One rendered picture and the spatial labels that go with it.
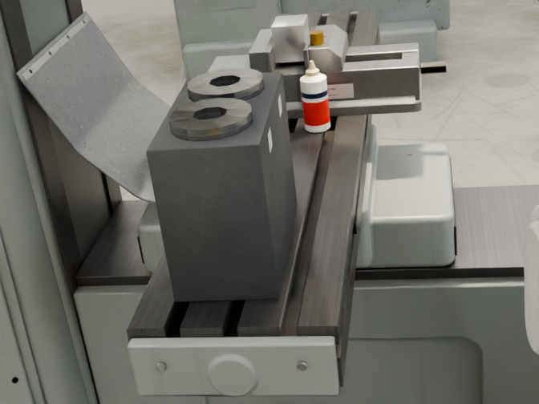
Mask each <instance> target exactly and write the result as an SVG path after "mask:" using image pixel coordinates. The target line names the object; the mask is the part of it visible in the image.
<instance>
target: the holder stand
mask: <svg viewBox="0 0 539 404"><path fill-rule="evenodd" d="M146 155H147V159H148V167H149V171H150V176H151V180H152V188H153V192H154V197H155V202H156V209H157V214H158V218H159V222H160V231H161V235H162V239H163V243H164V251H165V256H166V260H167V265H168V272H169V277H170V281H171V286H172V294H173V298H174V301H176V302H182V301H234V300H260V299H278V298H279V297H280V293H281V289H282V282H283V277H284V272H285V268H286V261H287V257H288V252H289V248H290V240H291V236H292V232H293V227H294V220H295V216H296V211H297V206H298V203H297V196H296V188H295V181H294V167H293V160H292V152H291V145H290V132H289V124H288V117H287V110H286V96H285V88H284V81H283V74H282V73H281V72H270V73H261V72H259V71H257V70H254V69H249V68H226V69H220V70H215V71H210V72H206V73H204V74H201V75H198V76H197V77H195V78H189V79H187V80H186V82H185V83H184V86H183V87H182V88H181V90H180V93H179V95H178V96H177V97H176V100H175V101H174V103H173V105H172V106H171V108H170V110H169V112H168V114H167V115H166V117H165V118H164V121H163V123H162V124H161V125H160V128H159V129H158V131H157V133H156V134H155V136H154V138H153V140H152V142H151V143H150V145H149V147H148V149H147V151H146Z"/></svg>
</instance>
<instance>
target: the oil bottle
mask: <svg viewBox="0 0 539 404"><path fill-rule="evenodd" d="M300 84H301V93H302V109H303V116H304V123H305V129H306V130H307V131H309V132H313V133H318V132H323V131H326V130H328V129H329V128H330V109H329V100H328V91H327V83H326V76H325V75H323V74H320V73H319V69H317V68H316V67H315V65H314V61H313V60H311V61H310V63H309V69H308V70H306V75H304V76H302V77H301V78H300Z"/></svg>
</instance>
